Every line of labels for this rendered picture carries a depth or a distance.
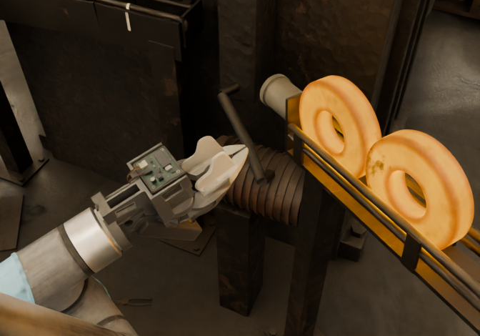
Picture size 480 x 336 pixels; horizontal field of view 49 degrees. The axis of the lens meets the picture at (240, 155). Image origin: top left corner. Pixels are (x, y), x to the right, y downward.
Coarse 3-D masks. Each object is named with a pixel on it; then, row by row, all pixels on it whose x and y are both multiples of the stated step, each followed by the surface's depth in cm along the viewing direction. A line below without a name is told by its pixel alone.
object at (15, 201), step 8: (0, 200) 158; (8, 200) 158; (16, 200) 158; (0, 208) 156; (8, 208) 156; (16, 208) 156; (0, 216) 154; (8, 216) 154; (16, 216) 154; (0, 224) 152; (8, 224) 152; (16, 224) 152; (0, 232) 150; (8, 232) 150; (16, 232) 150; (0, 240) 148; (8, 240) 148; (16, 240) 148; (0, 248) 146; (8, 248) 146; (16, 248) 147
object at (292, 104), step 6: (294, 96) 81; (300, 96) 81; (288, 102) 80; (294, 102) 81; (288, 108) 81; (294, 108) 82; (288, 114) 82; (294, 114) 83; (288, 120) 83; (294, 120) 83; (300, 126) 85; (288, 132) 84; (288, 144) 86
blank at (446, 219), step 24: (384, 144) 66; (408, 144) 62; (432, 144) 62; (384, 168) 68; (408, 168) 64; (432, 168) 60; (456, 168) 60; (384, 192) 70; (408, 192) 70; (432, 192) 62; (456, 192) 59; (408, 216) 68; (432, 216) 63; (456, 216) 60; (432, 240) 65; (456, 240) 63
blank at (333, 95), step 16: (320, 80) 75; (336, 80) 73; (304, 96) 79; (320, 96) 75; (336, 96) 72; (352, 96) 71; (304, 112) 81; (320, 112) 78; (336, 112) 73; (352, 112) 70; (368, 112) 70; (304, 128) 83; (320, 128) 80; (352, 128) 71; (368, 128) 70; (320, 144) 80; (336, 144) 80; (352, 144) 73; (368, 144) 71; (336, 160) 78; (352, 160) 74
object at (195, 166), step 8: (208, 136) 70; (200, 144) 70; (208, 144) 71; (216, 144) 71; (240, 144) 73; (200, 152) 71; (208, 152) 72; (216, 152) 72; (232, 152) 73; (184, 160) 71; (192, 160) 71; (200, 160) 72; (208, 160) 72; (184, 168) 71; (192, 168) 72; (200, 168) 72; (208, 168) 72; (192, 176) 72; (200, 176) 72
